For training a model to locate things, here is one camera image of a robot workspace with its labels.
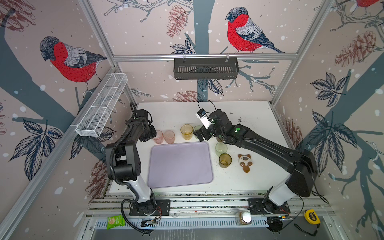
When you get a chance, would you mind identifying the pink glass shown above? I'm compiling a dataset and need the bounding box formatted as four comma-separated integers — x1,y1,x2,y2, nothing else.
153,130,164,145
163,130,175,144

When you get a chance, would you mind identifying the olive amber glass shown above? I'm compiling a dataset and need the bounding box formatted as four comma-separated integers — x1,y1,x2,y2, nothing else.
219,153,232,168

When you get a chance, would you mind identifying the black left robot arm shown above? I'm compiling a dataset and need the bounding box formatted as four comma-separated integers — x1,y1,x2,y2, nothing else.
106,103,157,215

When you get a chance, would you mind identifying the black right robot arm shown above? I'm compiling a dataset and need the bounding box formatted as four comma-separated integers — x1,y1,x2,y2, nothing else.
193,109,318,214

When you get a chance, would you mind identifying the lilac plastic tray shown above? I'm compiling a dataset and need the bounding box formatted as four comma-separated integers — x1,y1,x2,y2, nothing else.
148,142,214,189

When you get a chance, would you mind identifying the small green glass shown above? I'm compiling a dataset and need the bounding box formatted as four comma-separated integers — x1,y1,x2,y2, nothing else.
194,125,202,139

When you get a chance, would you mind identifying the yellow glass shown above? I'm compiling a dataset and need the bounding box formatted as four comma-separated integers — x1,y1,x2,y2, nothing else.
180,124,194,141

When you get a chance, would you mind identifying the pale green short glass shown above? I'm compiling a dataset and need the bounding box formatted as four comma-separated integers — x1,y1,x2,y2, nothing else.
215,143,228,157

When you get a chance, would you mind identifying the brown white bear toy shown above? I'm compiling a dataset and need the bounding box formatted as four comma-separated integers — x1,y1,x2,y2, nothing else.
238,154,253,173

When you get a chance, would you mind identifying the white lidded jar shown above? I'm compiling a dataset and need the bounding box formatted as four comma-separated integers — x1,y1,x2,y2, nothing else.
237,210,252,225

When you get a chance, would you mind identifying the green snack packet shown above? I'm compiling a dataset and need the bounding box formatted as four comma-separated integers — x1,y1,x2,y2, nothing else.
107,215,126,231

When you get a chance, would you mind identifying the yellow tape measure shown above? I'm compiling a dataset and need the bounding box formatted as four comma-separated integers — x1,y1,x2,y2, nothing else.
304,209,321,226

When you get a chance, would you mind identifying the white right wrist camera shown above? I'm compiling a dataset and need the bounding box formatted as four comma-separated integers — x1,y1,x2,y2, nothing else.
196,109,212,129

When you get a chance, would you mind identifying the white wire mesh shelf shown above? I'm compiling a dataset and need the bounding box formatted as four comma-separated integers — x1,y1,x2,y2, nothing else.
76,73,128,137

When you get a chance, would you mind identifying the black hanging wire basket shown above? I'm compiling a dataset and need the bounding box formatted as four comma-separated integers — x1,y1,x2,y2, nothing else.
174,58,239,80

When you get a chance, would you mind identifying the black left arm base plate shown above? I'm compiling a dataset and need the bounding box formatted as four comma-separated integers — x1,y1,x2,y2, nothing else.
129,200,171,217

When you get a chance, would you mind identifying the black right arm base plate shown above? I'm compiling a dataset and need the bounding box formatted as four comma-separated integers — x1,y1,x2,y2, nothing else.
248,198,291,215

